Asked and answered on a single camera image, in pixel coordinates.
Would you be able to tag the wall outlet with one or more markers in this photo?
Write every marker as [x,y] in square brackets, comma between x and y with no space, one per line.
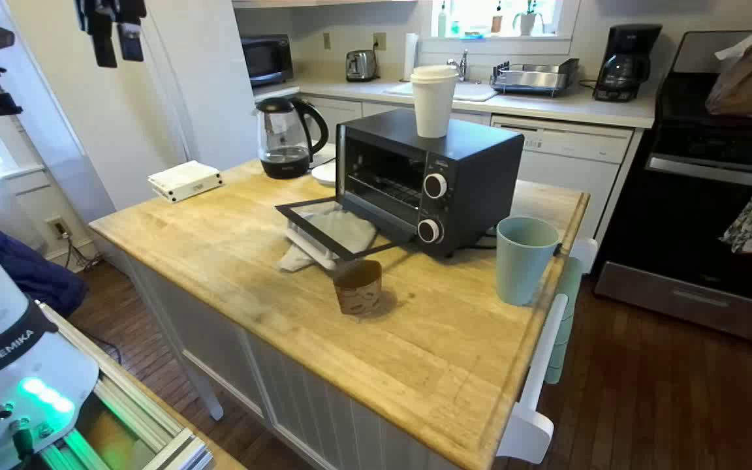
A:
[58,229]

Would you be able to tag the metal dish rack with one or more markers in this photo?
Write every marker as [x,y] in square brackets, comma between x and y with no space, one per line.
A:
[534,80]

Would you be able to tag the white paper cup with lid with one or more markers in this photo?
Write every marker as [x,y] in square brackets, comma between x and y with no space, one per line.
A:
[434,106]

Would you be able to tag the white cloth under oven door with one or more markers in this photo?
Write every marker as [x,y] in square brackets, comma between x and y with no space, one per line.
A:
[300,251]

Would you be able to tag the white paper towel roll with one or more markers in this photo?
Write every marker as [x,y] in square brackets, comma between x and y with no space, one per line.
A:
[411,56]

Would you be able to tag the chrome sink faucet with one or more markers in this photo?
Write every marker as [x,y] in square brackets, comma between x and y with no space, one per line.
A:
[462,67]

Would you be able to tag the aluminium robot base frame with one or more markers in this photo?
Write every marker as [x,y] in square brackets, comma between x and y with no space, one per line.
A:
[142,418]

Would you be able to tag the white flat box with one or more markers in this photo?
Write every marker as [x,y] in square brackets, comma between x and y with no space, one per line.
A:
[183,181]

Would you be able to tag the black toaster oven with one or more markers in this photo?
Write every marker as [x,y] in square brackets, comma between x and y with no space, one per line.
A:
[462,183]

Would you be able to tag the black coffee maker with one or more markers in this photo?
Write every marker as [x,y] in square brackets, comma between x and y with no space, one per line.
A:
[625,67]

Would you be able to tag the black kitchen stove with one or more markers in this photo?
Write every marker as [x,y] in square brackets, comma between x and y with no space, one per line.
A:
[679,227]

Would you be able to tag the small plant pot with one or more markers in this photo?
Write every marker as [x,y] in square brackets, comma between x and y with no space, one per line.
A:
[525,22]

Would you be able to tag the blue cloth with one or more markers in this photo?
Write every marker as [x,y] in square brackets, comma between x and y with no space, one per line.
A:
[18,262]

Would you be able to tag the silver toaster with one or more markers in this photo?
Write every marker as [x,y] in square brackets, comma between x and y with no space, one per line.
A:
[360,67]

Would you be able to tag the brown cup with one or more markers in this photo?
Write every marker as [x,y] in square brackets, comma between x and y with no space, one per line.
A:
[359,288]

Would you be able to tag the white island towel bar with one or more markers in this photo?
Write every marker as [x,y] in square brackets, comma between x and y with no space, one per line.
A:
[527,418]

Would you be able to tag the glass electric kettle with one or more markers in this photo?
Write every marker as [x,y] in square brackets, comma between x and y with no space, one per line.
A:
[284,139]

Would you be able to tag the windowsill bottle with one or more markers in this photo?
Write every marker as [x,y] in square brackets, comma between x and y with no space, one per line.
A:
[496,20]
[441,22]

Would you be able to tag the white kitchen island cabinet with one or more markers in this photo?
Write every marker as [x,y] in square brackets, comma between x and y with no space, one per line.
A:
[307,402]

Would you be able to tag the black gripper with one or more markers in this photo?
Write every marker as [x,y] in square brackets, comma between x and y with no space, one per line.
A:
[111,9]

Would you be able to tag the white dishwasher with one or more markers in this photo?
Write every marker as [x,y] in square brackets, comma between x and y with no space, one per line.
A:
[568,157]

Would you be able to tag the teal plastic cup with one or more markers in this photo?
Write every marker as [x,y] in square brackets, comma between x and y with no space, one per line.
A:
[522,262]

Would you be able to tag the brown paper bag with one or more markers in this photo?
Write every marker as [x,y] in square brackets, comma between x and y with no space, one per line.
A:
[744,80]

